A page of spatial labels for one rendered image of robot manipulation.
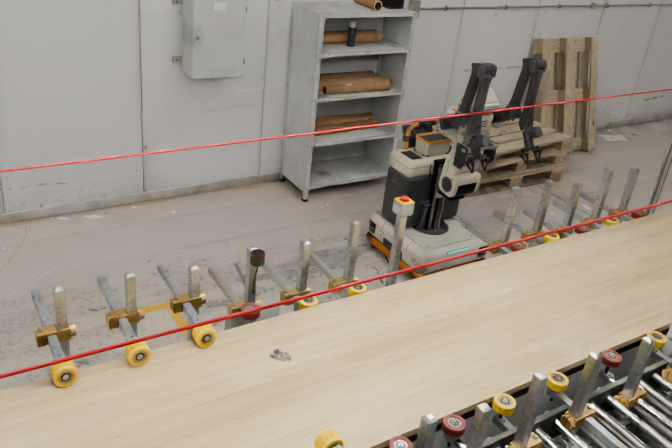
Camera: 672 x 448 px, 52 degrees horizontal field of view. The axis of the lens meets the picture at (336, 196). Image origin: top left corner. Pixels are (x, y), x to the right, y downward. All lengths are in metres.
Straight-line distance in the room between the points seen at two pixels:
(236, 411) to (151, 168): 3.36
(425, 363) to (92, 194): 3.42
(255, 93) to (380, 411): 3.62
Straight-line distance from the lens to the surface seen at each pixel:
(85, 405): 2.48
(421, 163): 4.68
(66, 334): 2.70
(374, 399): 2.51
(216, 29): 5.07
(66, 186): 5.40
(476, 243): 4.92
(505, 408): 2.61
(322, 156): 6.15
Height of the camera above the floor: 2.58
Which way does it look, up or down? 26 degrees down
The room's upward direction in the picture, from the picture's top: 7 degrees clockwise
